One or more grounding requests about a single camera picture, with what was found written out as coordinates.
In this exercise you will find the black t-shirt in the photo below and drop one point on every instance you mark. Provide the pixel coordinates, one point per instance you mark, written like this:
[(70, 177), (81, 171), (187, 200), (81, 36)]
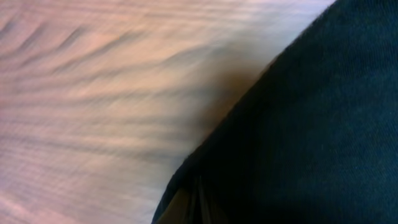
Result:
[(313, 141)]

